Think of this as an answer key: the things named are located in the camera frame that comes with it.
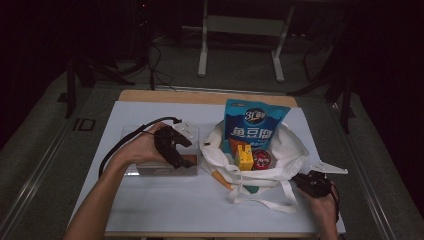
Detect yellow drink carton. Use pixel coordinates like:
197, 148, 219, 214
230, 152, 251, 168
234, 143, 255, 172

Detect person's right hand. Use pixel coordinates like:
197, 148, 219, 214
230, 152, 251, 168
298, 185, 340, 231

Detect black floor cables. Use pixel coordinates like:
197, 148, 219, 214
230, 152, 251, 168
146, 43, 178, 92

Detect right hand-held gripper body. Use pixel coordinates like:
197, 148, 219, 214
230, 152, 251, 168
302, 161, 349, 198

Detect red round tin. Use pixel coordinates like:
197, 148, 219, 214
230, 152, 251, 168
251, 149, 273, 170

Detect white metal stand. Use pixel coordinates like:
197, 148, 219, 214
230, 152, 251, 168
198, 0, 296, 84

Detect white canvas tote bag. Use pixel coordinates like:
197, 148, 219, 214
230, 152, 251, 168
199, 119, 310, 214

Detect white board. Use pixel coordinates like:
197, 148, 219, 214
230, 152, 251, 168
71, 100, 347, 234

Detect blue snack pouch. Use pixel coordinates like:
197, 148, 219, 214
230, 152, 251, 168
222, 98, 292, 158

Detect black metal stand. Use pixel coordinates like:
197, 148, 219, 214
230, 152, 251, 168
64, 56, 136, 119
289, 49, 356, 134

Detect clear plastic tray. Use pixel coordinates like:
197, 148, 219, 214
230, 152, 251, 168
121, 123, 200, 177

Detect person's left hand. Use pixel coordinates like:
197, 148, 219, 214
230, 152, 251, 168
121, 122, 168, 165

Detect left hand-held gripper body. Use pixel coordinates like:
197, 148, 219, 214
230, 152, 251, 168
153, 121, 195, 162

